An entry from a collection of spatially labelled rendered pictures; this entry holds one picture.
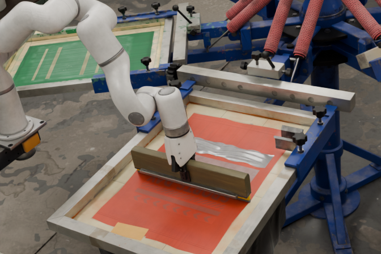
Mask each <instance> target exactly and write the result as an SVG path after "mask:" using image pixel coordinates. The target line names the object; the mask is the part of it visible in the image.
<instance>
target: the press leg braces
mask: <svg viewBox="0 0 381 254"><path fill-rule="evenodd" d="M342 141H343V149H344V150H346V151H348V152H350V153H353V154H355V155H357V156H360V157H361V158H364V159H366V160H369V161H371V162H372V163H370V164H369V165H370V166H372V167H373V168H375V169H376V170H378V171H380V170H381V157H380V156H378V155H376V154H373V153H371V152H369V151H367V150H365V149H363V148H361V147H359V146H356V145H354V144H352V143H350V142H348V141H346V140H344V139H342ZM317 161H318V156H317V158H316V159H315V161H314V162H313V164H312V165H311V167H310V168H309V170H308V171H307V173H306V174H305V176H304V177H303V179H302V181H301V182H298V179H296V180H295V181H294V183H293V185H292V186H291V188H290V189H289V190H288V192H287V193H286V195H285V204H286V206H287V204H288V203H289V202H290V200H291V199H292V197H293V195H294V194H295V193H296V191H297V190H298V188H299V187H300V185H301V184H302V183H303V181H304V180H305V178H306V177H307V175H308V174H309V172H310V171H311V169H312V168H313V166H314V165H315V163H316V162H317ZM325 161H326V165H327V172H328V179H329V186H330V191H331V199H332V207H333V215H334V220H335V229H336V231H335V232H332V237H333V241H334V245H335V249H348V248H351V245H350V241H349V237H348V233H347V231H345V225H344V216H343V212H342V203H341V196H340V188H339V184H338V177H337V170H336V163H335V156H334V154H326V155H325Z"/></svg>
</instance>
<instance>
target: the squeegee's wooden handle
mask: <svg viewBox="0 0 381 254"><path fill-rule="evenodd" d="M131 154H132V159H133V163H134V168H136V169H139V170H140V169H141V168H144V169H146V170H150V171H154V172H159V173H162V174H165V175H169V176H173V177H177V178H180V179H181V176H180V172H172V165H169V163H168V160H167V155H166V153H163V152H160V151H156V150H152V149H147V148H144V147H140V146H134V147H133V148H132V149H131ZM186 168H187V171H189V175H190V179H191V181H192V182H195V183H199V184H202V185H207V186H209V187H213V188H217V189H221V190H224V191H228V192H232V193H236V194H238V197H242V198H248V197H249V195H250V194H251V183H250V178H249V174H248V173H245V172H240V171H236V170H232V169H229V168H224V167H220V166H216V165H213V164H209V163H204V162H200V161H197V160H193V159H189V160H188V161H187V162H186Z"/></svg>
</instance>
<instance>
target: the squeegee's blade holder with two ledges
mask: <svg viewBox="0 0 381 254"><path fill-rule="evenodd" d="M140 173H143V174H146V175H150V176H153V177H158V178H160V179H164V180H168V181H172V182H175V183H179V184H182V185H186V186H189V187H193V188H197V189H201V190H204V191H208V192H212V193H215V194H220V195H222V196H226V197H230V198H234V199H237V197H238V194H236V193H232V192H228V191H225V190H221V189H217V188H213V187H209V186H207V185H202V184H199V183H195V182H192V181H191V182H186V181H182V180H181V179H180V178H177V177H173V176H169V175H165V174H162V173H159V172H154V171H150V170H146V169H144V168H141V169H140Z"/></svg>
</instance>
